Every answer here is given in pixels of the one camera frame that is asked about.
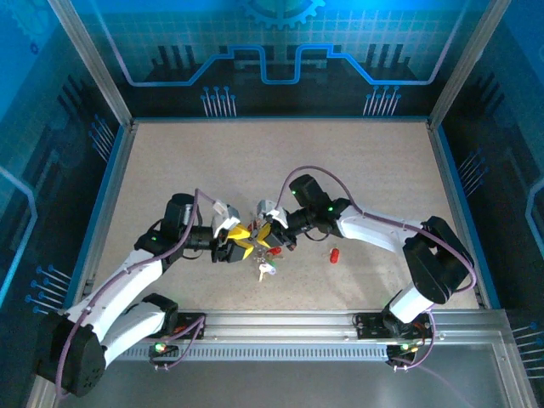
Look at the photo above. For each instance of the bunch of keys with tags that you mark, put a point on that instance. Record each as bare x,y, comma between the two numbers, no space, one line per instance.
260,254

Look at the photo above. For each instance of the red key tag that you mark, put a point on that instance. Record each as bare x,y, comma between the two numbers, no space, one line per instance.
276,251

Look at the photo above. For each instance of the silver metal key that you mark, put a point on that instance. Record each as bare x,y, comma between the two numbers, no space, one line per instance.
262,273

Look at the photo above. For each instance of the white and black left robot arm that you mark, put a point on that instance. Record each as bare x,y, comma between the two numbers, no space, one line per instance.
119,280

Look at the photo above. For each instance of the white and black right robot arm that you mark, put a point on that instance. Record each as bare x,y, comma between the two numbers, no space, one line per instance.
374,229

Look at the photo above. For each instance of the small LED circuit board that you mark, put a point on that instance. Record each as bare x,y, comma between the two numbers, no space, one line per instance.
160,347
404,347

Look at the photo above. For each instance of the grey metal panel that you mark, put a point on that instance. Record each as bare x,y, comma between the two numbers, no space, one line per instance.
276,387

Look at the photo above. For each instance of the blue circuit print panel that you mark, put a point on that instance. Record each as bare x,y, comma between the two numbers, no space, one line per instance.
170,25
25,127
518,127

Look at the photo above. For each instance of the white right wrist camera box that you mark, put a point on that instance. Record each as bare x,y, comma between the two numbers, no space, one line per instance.
272,212

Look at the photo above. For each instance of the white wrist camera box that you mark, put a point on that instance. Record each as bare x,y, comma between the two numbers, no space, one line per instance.
272,212
225,217

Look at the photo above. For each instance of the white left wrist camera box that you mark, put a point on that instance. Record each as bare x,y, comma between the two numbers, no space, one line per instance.
225,217

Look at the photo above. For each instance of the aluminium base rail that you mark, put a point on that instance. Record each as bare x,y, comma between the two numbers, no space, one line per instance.
276,325

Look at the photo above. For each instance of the aluminium frame post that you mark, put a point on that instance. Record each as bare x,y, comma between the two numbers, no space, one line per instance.
91,64
467,64

